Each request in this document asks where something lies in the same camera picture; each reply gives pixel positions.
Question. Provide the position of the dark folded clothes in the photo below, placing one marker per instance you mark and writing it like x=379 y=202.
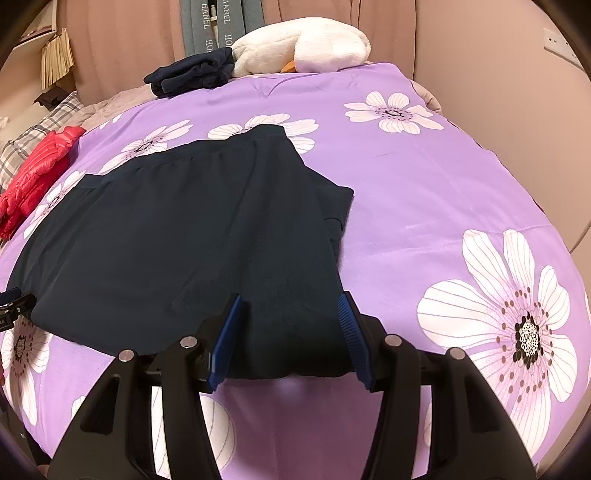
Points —
x=189 y=74

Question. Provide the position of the navy zip jacket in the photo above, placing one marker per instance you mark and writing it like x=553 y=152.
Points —
x=184 y=240

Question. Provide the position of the plaid pillow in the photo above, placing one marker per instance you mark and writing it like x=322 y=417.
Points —
x=51 y=115

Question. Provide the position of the grey lettered cushion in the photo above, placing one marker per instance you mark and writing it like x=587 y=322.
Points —
x=231 y=23

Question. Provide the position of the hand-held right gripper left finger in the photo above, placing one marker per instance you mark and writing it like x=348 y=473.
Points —
x=226 y=334

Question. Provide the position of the white wall socket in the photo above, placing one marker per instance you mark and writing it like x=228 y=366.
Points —
x=561 y=45

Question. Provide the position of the beige tasselled hanging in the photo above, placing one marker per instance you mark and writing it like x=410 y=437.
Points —
x=56 y=57

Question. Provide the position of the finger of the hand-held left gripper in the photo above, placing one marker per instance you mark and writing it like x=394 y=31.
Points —
x=16 y=307

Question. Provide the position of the purple floral bedsheet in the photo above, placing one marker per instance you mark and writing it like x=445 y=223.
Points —
x=438 y=184

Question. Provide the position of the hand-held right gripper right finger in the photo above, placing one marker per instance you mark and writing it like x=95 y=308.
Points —
x=353 y=334

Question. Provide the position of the white plush goose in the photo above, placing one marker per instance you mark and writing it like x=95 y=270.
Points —
x=314 y=46

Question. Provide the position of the pink quilted blanket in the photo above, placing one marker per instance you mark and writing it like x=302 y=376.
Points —
x=115 y=104

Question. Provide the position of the red down jacket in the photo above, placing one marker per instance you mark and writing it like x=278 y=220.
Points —
x=37 y=180

